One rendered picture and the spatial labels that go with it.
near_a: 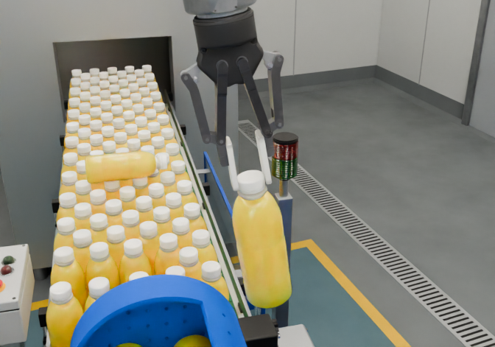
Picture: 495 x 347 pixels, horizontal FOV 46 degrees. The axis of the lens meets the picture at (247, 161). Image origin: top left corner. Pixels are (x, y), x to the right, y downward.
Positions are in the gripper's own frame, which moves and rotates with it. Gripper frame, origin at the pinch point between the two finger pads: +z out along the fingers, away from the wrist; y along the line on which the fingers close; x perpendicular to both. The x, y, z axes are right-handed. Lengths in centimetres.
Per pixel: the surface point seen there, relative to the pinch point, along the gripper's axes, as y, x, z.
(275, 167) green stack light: 12, 54, 27
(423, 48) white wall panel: 218, 422, 115
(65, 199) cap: -39, 62, 28
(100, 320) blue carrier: -25.6, 2.4, 21.6
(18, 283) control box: -45, 30, 29
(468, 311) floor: 105, 134, 158
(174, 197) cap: -13, 59, 32
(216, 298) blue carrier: -7.9, 6.5, 25.5
